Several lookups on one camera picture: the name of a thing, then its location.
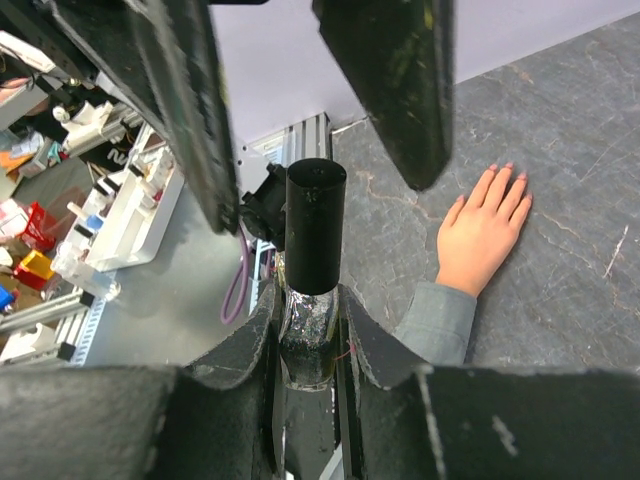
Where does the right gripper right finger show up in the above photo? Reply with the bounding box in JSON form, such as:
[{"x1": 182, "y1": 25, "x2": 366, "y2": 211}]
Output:
[{"x1": 337, "y1": 287, "x2": 639, "y2": 479}]

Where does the black nail polish cap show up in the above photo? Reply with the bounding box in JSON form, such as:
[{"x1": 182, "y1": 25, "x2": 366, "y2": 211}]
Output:
[{"x1": 285, "y1": 158, "x2": 347, "y2": 295}]

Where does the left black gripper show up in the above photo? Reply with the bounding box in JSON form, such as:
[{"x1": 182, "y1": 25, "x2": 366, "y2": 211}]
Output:
[{"x1": 1, "y1": 1, "x2": 239, "y2": 233}]

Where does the person's bare hand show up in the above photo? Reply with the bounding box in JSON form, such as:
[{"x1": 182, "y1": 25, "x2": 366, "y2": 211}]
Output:
[{"x1": 435, "y1": 162, "x2": 533, "y2": 298}]

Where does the red box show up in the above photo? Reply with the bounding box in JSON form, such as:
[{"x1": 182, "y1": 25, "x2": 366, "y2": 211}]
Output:
[{"x1": 19, "y1": 202, "x2": 57, "y2": 253}]

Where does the white slotted cable duct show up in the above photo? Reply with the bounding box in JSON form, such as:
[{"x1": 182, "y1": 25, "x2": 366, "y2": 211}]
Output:
[{"x1": 70, "y1": 299, "x2": 106, "y2": 367}]

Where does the grey sleeved forearm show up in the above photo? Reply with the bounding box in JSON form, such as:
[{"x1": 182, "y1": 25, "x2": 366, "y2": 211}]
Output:
[{"x1": 393, "y1": 282, "x2": 477, "y2": 366}]

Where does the glitter nail polish bottle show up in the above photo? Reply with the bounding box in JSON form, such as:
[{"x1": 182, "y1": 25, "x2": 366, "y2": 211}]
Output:
[{"x1": 279, "y1": 286, "x2": 339, "y2": 392}]

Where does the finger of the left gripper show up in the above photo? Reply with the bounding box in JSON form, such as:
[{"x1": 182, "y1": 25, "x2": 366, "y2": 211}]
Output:
[{"x1": 312, "y1": 0, "x2": 455, "y2": 192}]

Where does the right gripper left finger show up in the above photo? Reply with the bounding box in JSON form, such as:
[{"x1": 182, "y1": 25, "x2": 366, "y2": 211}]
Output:
[{"x1": 1, "y1": 284, "x2": 282, "y2": 479}]

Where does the white storage tray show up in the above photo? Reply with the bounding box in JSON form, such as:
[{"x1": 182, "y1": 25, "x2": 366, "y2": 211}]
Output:
[{"x1": 51, "y1": 146, "x2": 184, "y2": 272}]

